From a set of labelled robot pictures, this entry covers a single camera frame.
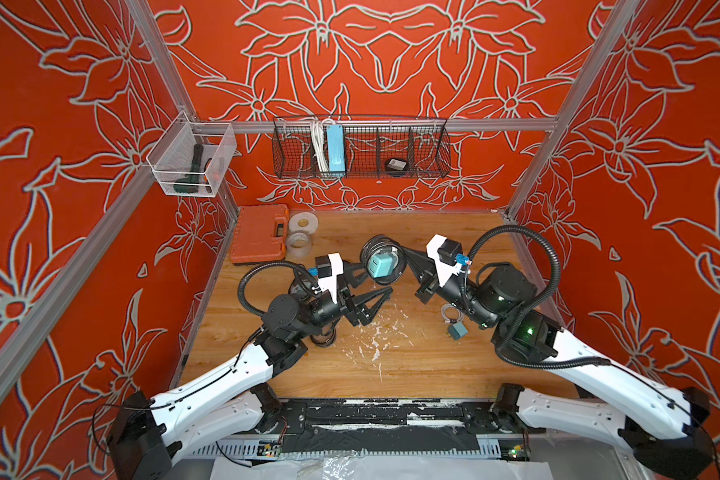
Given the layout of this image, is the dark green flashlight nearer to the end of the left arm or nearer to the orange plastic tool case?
the orange plastic tool case

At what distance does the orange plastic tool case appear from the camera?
3.36 feet

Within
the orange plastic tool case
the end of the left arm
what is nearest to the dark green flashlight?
the orange plastic tool case
